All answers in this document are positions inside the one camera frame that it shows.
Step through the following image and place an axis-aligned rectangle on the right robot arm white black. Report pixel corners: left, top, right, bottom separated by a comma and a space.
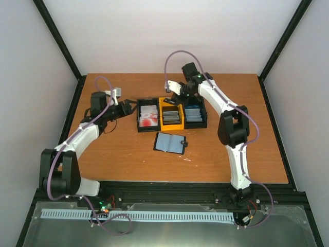
166, 63, 252, 207

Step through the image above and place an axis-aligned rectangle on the black leather card holder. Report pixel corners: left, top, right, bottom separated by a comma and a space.
153, 132, 188, 154

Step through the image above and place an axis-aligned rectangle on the black frame post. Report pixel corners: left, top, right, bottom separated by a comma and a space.
258, 0, 313, 80
32, 0, 83, 80

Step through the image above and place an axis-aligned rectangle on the yellow bin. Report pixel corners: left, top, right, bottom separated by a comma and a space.
159, 97, 185, 131

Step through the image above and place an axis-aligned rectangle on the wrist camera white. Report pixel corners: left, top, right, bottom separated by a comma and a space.
164, 80, 185, 96
104, 87, 121, 106

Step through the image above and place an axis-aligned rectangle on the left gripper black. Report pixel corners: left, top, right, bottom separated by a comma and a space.
103, 100, 139, 121

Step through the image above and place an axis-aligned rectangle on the right black frame post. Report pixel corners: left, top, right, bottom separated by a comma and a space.
258, 0, 313, 80

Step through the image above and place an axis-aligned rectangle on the left black frame post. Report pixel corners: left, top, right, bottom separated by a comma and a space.
32, 0, 83, 80

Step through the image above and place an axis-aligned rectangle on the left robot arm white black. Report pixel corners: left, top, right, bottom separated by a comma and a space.
39, 88, 137, 207

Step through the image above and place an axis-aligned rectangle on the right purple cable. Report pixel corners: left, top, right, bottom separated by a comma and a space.
163, 50, 261, 152

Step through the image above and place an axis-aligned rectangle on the light blue cable duct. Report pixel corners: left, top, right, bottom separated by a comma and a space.
40, 209, 234, 224

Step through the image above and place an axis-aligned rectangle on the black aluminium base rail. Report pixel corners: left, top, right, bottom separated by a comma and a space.
34, 180, 308, 214

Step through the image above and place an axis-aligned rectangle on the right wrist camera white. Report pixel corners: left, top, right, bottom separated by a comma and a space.
164, 80, 185, 96

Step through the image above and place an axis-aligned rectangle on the black bin right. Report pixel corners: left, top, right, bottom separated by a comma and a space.
182, 96, 208, 130

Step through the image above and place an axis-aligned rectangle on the black bin left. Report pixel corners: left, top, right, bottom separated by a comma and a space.
136, 98, 161, 133

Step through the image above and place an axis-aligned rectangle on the red white card stack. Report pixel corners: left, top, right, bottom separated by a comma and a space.
139, 105, 158, 127

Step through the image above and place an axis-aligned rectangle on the black bin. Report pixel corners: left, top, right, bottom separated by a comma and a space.
136, 98, 161, 133
182, 96, 208, 130

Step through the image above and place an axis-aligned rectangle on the blue card stack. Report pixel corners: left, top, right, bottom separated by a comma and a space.
185, 105, 203, 122

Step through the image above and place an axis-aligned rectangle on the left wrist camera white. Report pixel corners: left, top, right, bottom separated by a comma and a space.
104, 87, 121, 106

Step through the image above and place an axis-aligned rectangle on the dark card stack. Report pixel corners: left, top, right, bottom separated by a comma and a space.
162, 98, 181, 125

